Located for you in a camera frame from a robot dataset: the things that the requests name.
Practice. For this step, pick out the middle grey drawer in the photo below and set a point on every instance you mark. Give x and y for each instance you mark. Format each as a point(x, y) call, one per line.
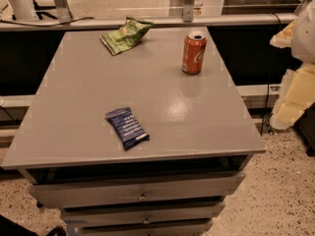
point(143, 214)

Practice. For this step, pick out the top grey drawer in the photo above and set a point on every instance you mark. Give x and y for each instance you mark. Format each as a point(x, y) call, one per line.
point(137, 190)

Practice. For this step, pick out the grey drawer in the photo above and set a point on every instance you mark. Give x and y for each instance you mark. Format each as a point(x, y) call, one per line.
point(143, 214)
point(137, 190)
point(167, 228)

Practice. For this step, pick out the grey metal rail frame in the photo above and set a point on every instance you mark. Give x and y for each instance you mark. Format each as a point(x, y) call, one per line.
point(111, 14)

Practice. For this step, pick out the orange coke can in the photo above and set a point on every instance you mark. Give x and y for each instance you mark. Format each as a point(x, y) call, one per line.
point(193, 53)

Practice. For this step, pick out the white pipe post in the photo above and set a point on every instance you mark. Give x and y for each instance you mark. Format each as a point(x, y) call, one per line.
point(23, 9)

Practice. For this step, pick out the blue rxbar blueberry wrapper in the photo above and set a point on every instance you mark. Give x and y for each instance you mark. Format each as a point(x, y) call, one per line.
point(127, 127)

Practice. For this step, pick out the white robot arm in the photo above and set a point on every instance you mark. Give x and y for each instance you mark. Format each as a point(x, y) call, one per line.
point(303, 36)

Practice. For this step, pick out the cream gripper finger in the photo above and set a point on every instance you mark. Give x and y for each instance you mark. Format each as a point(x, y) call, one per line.
point(297, 94)
point(283, 38)

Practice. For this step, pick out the bottom grey drawer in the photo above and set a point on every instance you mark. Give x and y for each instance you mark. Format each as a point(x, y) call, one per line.
point(167, 228)

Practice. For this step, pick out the grey drawer cabinet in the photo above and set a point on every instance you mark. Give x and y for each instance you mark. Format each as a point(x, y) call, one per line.
point(197, 124)

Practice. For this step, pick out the green chip bag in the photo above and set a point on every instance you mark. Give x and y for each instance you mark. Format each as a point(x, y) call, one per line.
point(126, 37)

